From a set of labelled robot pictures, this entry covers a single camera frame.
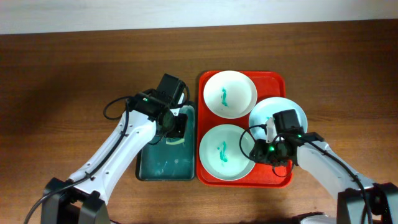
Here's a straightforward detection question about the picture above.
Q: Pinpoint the white plate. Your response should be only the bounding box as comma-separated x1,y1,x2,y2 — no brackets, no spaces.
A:
203,70,257,119

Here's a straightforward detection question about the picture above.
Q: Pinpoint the dark green tray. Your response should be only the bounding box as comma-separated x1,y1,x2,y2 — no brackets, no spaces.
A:
136,101,197,181

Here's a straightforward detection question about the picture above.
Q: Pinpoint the green yellow sponge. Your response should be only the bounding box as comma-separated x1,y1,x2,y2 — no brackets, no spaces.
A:
165,138,185,146

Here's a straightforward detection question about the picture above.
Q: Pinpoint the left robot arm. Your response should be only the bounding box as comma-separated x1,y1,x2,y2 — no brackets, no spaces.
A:
24,74,190,223

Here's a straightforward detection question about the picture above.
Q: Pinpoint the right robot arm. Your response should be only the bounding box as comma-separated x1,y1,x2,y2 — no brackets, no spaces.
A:
247,109,397,223

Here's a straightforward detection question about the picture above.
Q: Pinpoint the pale green plate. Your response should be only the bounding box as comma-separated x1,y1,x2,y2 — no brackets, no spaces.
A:
199,124,255,181

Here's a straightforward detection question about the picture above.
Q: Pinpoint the light blue plate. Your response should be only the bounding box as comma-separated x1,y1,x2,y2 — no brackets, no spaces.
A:
249,97,308,143

